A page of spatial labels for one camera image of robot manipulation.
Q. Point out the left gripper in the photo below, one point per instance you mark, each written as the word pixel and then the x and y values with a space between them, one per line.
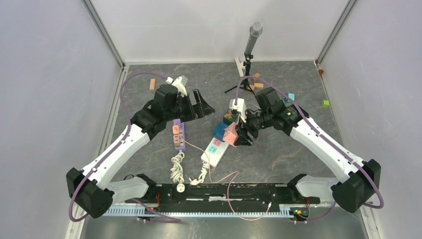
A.
pixel 199 110

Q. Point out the pink charger plug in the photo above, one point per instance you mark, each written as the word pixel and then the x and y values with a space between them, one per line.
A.
pixel 176 130

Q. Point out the brown charger plug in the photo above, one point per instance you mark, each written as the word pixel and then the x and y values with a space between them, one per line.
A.
pixel 178 141

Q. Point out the grey microphone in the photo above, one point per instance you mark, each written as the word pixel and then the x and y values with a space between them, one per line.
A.
pixel 255 31

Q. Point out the small green cube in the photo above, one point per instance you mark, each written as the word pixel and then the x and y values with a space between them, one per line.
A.
pixel 325 103

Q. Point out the white multicolour power strip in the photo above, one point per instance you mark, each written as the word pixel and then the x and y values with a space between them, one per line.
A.
pixel 214 152

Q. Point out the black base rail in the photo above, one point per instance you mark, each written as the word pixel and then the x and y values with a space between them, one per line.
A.
pixel 224 198

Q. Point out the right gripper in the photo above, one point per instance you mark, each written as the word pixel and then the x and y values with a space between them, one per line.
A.
pixel 243 139

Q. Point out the left wooden block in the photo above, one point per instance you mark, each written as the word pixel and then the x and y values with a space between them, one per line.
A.
pixel 152 84

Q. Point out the blue cube socket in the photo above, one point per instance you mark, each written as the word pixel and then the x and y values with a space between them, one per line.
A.
pixel 219 131

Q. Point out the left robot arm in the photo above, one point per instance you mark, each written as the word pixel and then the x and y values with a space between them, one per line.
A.
pixel 92 189

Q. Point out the pink cube socket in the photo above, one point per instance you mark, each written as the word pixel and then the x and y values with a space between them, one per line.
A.
pixel 230 135

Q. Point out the teal plug adapter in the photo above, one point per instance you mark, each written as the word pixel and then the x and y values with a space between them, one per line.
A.
pixel 290 96

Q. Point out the purple USB power strip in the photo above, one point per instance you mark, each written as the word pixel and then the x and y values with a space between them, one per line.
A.
pixel 182 133

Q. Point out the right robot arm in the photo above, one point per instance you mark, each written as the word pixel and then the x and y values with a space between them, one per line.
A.
pixel 355 182

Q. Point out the white bracket piece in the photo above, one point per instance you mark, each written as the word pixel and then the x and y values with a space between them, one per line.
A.
pixel 240 66

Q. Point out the lower wooden block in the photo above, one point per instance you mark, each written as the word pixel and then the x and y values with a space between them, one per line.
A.
pixel 258 86

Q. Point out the dark green cube socket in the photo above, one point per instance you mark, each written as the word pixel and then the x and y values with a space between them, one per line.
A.
pixel 230 117

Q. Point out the black tripod stand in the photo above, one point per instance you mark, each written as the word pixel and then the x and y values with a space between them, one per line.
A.
pixel 245 85

